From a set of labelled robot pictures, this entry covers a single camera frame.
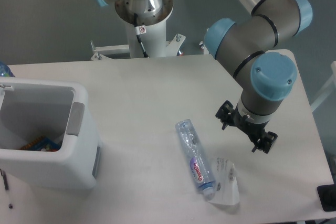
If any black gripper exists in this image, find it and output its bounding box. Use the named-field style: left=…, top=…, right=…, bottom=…
left=215, top=100, right=278, bottom=154

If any clear plastic water bottle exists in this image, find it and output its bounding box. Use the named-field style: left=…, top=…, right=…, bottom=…
left=175, top=119, right=215, bottom=201

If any white paper tissue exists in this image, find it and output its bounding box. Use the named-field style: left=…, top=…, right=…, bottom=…
left=209, top=157, right=240, bottom=206

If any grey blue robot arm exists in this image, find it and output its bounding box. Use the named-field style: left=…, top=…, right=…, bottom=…
left=97, top=0, right=313, bottom=153

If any white trash can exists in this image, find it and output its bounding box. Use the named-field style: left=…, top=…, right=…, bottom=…
left=1, top=77, right=102, bottom=189

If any colourful trash in bin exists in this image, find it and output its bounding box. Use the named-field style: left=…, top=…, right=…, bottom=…
left=19, top=136, right=61, bottom=152

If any black device at table edge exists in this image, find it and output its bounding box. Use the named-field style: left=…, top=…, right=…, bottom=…
left=317, top=184, right=335, bottom=212

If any blue bottle at left edge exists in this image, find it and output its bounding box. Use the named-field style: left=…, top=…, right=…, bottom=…
left=0, top=61, right=15, bottom=77

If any black pen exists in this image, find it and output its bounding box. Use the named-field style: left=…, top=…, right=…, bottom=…
left=1, top=169, right=13, bottom=209

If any white frame at right edge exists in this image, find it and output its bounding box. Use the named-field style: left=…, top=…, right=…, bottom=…
left=310, top=61, right=335, bottom=112

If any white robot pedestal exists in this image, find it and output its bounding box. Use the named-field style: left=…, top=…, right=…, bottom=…
left=91, top=0, right=186, bottom=61

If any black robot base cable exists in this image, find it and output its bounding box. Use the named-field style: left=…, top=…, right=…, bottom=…
left=133, top=13, right=150, bottom=58

